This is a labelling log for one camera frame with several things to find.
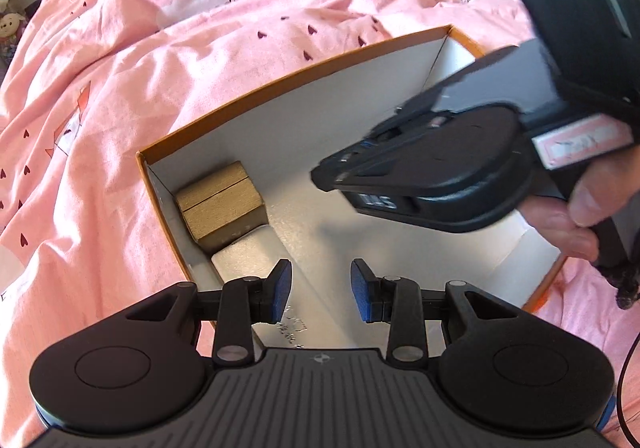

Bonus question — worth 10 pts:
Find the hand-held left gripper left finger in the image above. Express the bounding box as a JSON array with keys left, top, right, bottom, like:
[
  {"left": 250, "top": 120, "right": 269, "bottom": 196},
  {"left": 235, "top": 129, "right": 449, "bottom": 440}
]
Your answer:
[{"left": 121, "top": 259, "right": 293, "bottom": 365}]

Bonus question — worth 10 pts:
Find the white gift box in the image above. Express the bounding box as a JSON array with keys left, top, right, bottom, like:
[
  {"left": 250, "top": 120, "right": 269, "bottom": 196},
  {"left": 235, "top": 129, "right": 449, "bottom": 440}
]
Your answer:
[{"left": 210, "top": 224, "right": 301, "bottom": 290}]

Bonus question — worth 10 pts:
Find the pink printed blanket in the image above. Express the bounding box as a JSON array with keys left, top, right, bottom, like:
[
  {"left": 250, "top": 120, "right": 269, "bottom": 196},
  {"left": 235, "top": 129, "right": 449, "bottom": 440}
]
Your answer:
[{"left": 0, "top": 0, "right": 640, "bottom": 448}]

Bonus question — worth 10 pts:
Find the dark cloth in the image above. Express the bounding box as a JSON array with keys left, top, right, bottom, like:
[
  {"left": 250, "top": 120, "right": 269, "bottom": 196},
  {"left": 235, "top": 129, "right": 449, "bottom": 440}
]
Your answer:
[{"left": 599, "top": 255, "right": 640, "bottom": 310}]

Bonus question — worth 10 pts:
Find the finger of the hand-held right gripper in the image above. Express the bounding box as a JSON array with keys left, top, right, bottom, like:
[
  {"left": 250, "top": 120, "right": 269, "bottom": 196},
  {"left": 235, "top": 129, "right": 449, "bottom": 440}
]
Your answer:
[
  {"left": 367, "top": 45, "right": 532, "bottom": 141},
  {"left": 310, "top": 125, "right": 453, "bottom": 195}
]

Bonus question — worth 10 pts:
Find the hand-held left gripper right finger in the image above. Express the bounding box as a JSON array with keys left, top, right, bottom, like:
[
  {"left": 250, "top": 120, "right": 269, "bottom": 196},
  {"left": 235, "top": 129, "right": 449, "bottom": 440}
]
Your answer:
[{"left": 350, "top": 258, "right": 522, "bottom": 363}]

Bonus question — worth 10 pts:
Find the person's right hand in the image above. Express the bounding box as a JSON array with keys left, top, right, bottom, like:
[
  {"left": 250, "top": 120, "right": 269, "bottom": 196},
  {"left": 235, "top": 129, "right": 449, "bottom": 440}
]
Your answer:
[{"left": 517, "top": 148, "right": 632, "bottom": 265}]

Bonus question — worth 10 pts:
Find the gold gift box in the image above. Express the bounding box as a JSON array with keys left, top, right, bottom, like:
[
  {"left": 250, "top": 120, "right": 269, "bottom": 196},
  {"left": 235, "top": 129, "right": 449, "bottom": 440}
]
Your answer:
[{"left": 174, "top": 161, "right": 269, "bottom": 254}]

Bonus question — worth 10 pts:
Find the orange cardboard box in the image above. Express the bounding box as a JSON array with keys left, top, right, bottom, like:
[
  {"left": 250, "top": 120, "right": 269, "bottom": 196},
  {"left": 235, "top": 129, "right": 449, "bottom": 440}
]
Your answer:
[{"left": 136, "top": 25, "right": 568, "bottom": 351}]

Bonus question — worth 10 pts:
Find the thin black cable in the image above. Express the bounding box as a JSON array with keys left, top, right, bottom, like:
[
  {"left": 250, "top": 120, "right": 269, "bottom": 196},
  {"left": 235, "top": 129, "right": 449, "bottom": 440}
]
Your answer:
[{"left": 616, "top": 337, "right": 640, "bottom": 448}]

